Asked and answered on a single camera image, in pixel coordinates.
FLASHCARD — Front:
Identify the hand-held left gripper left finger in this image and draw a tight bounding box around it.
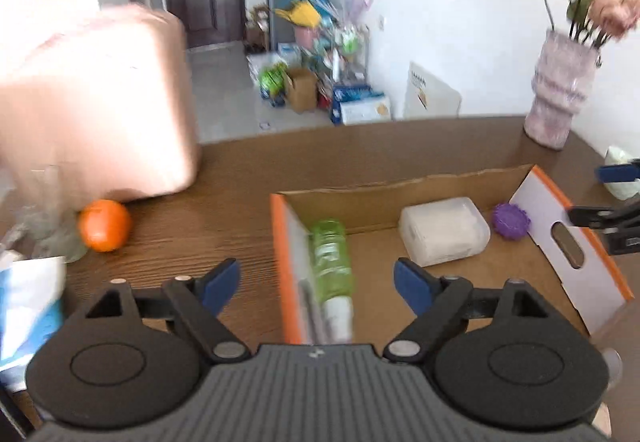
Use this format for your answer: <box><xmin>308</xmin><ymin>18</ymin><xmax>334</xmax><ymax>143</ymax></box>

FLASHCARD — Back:
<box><xmin>85</xmin><ymin>258</ymin><xmax>251</xmax><ymax>365</ymax></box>

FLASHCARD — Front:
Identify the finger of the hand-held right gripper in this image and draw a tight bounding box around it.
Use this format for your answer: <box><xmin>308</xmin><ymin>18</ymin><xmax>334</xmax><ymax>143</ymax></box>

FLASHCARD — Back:
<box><xmin>567</xmin><ymin>204</ymin><xmax>640</xmax><ymax>231</ymax></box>
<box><xmin>595</xmin><ymin>162</ymin><xmax>640</xmax><ymax>184</ymax></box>

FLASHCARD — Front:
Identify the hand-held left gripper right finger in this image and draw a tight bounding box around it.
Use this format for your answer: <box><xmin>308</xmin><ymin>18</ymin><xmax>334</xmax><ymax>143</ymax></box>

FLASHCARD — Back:
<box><xmin>384</xmin><ymin>258</ymin><xmax>553</xmax><ymax>364</ymax></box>

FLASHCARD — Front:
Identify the white plastic container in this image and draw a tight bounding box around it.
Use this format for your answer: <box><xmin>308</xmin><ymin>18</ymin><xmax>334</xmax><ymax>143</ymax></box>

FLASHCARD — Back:
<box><xmin>398</xmin><ymin>197</ymin><xmax>492</xmax><ymax>267</ymax></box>

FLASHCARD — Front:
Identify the green plastic bottle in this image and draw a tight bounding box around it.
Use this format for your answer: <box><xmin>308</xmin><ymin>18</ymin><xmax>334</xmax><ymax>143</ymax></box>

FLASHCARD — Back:
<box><xmin>307</xmin><ymin>219</ymin><xmax>357</xmax><ymax>343</ymax></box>

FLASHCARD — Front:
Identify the purple spiky ball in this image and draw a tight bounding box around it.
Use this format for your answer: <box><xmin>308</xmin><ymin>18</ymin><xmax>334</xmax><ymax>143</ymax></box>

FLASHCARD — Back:
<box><xmin>491</xmin><ymin>203</ymin><xmax>532</xmax><ymax>241</ymax></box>

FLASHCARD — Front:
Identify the red cardboard box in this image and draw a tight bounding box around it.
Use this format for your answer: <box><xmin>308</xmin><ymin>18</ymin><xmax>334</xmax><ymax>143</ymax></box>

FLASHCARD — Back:
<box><xmin>270</xmin><ymin>164</ymin><xmax>636</xmax><ymax>345</ymax></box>

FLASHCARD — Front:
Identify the pale green bowl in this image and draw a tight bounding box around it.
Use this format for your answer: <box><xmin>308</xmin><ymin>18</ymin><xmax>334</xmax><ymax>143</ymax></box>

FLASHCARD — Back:
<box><xmin>604</xmin><ymin>146</ymin><xmax>640</xmax><ymax>201</ymax></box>

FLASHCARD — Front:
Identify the speckled pink vase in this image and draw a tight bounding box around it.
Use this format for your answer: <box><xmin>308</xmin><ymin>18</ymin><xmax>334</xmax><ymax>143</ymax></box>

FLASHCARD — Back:
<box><xmin>523</xmin><ymin>29</ymin><xmax>601</xmax><ymax>151</ymax></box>

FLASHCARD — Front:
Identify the orange fruit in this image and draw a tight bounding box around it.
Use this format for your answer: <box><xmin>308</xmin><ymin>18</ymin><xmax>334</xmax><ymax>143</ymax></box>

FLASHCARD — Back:
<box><xmin>79</xmin><ymin>199</ymin><xmax>133</xmax><ymax>253</ymax></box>

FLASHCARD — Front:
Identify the clear drinking glass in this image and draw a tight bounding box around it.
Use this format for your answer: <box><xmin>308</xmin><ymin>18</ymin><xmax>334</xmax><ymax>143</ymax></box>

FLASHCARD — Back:
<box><xmin>7</xmin><ymin>166</ymin><xmax>90</xmax><ymax>263</ymax></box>

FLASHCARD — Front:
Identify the blue and white carton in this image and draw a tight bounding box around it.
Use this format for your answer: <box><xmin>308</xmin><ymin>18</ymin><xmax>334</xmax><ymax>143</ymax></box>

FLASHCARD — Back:
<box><xmin>330</xmin><ymin>84</ymin><xmax>392</xmax><ymax>125</ymax></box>

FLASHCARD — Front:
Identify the white flat box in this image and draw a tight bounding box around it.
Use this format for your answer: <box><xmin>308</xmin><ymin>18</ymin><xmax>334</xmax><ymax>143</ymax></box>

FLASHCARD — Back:
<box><xmin>403</xmin><ymin>62</ymin><xmax>462</xmax><ymax>119</ymax></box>

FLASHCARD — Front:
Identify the blue tissue pack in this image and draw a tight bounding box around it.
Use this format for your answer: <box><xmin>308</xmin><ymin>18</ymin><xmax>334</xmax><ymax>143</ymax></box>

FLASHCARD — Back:
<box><xmin>0</xmin><ymin>257</ymin><xmax>68</xmax><ymax>393</ymax></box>

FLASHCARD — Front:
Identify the pink suitcase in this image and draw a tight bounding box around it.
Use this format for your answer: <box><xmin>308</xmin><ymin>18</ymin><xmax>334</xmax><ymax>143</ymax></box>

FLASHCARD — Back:
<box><xmin>0</xmin><ymin>4</ymin><xmax>203</xmax><ymax>217</ymax></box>

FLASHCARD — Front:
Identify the brown cardboard carton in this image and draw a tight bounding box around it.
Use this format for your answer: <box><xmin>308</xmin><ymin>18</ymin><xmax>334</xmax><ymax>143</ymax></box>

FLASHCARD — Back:
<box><xmin>284</xmin><ymin>68</ymin><xmax>319</xmax><ymax>113</ymax></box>

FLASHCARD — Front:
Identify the green package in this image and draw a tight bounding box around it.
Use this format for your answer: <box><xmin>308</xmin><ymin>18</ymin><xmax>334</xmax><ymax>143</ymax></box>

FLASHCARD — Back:
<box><xmin>258</xmin><ymin>63</ymin><xmax>289</xmax><ymax>103</ymax></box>

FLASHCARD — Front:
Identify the metal storage cart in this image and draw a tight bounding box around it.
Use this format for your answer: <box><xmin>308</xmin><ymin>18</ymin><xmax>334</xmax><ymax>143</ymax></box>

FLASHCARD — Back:
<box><xmin>315</xmin><ymin>19</ymin><xmax>372</xmax><ymax>90</ymax></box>

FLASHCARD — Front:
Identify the yellow bag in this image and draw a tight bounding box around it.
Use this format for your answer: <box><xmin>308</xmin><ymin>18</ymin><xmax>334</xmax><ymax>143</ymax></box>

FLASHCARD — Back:
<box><xmin>274</xmin><ymin>0</ymin><xmax>321</xmax><ymax>29</ymax></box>

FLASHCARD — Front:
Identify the lilac dried bouquet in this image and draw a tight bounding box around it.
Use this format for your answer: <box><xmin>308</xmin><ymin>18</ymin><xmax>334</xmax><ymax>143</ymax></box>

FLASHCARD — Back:
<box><xmin>344</xmin><ymin>0</ymin><xmax>375</xmax><ymax>25</ymax></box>

